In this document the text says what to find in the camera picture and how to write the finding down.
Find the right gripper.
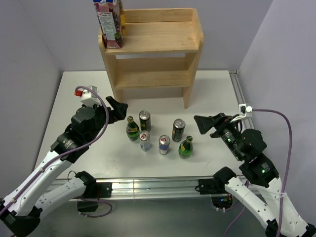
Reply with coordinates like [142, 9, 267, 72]
[193, 111, 243, 159]

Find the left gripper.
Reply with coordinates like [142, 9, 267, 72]
[85, 96, 127, 143]

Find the green Perrier bottle red label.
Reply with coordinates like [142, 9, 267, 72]
[126, 116, 140, 141]

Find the black can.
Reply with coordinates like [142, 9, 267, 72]
[172, 118, 186, 142]
[139, 110, 152, 132]

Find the green bottle yellow label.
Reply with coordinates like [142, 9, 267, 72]
[178, 136, 193, 159]

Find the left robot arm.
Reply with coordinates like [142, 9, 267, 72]
[0, 96, 128, 237]

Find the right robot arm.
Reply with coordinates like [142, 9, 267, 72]
[194, 107, 316, 237]

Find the wooden two-tier shelf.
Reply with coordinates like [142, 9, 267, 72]
[98, 8, 204, 108]

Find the Red Bull can left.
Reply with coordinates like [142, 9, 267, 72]
[139, 130, 151, 152]

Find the red bull can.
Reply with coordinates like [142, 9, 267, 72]
[139, 130, 151, 152]
[158, 134, 170, 155]

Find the Red Bull can right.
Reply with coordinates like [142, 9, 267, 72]
[158, 134, 170, 155]

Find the yellow juice carton behind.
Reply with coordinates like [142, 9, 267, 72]
[120, 10, 126, 35]

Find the red grape juice carton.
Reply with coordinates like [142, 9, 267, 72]
[93, 0, 123, 49]

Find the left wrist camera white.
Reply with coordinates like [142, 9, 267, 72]
[75, 88, 101, 107]

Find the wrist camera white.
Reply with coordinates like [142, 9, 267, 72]
[75, 88, 101, 107]
[231, 104, 253, 123]

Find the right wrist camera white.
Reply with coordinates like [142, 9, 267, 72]
[231, 104, 253, 123]

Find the aluminium side rail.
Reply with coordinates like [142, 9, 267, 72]
[229, 70, 246, 104]

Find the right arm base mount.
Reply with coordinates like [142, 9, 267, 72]
[195, 178, 233, 209]

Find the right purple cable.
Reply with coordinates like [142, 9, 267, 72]
[223, 108, 293, 237]

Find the aluminium front rail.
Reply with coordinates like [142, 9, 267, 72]
[46, 176, 250, 201]

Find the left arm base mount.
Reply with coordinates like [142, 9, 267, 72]
[77, 182, 112, 213]

